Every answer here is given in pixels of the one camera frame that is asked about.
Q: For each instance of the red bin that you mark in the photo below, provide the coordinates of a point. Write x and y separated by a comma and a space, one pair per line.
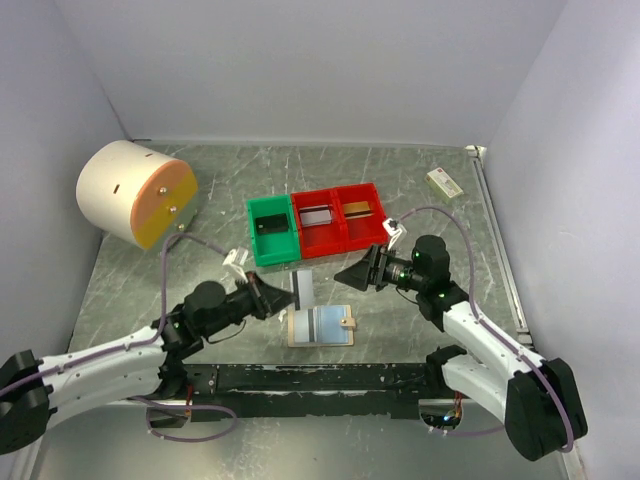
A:
321, 229
361, 233

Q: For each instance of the red bin right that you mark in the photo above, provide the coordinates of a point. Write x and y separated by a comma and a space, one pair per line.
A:
361, 233

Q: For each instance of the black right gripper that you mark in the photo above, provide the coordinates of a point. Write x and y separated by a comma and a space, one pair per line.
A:
365, 272

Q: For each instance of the black credit card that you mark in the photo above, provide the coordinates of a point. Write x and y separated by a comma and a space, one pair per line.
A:
272, 224

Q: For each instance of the red bin middle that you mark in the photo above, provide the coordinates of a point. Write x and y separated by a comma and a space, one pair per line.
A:
321, 229

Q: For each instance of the green plastic bin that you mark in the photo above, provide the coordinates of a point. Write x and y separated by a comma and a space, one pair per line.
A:
277, 248

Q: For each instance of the small white cardboard box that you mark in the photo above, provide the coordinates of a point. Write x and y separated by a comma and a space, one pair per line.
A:
443, 185

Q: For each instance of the tan card holder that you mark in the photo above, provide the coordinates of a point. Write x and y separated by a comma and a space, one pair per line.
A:
336, 327

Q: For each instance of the silver VIP credit card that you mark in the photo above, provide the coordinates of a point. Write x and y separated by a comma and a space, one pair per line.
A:
315, 216

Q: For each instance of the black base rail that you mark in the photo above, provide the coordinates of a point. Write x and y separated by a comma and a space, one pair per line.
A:
406, 391

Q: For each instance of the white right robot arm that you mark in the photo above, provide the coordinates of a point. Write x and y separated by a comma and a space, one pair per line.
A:
536, 400

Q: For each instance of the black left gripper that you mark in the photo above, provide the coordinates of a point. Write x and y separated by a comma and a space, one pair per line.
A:
266, 299

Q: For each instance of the grey striped credit card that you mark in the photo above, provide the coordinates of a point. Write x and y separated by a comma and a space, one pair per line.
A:
301, 282

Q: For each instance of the white cylinder with orange face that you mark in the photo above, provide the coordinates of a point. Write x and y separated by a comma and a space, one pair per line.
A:
137, 194

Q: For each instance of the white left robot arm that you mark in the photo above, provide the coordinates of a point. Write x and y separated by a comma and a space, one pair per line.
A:
40, 393

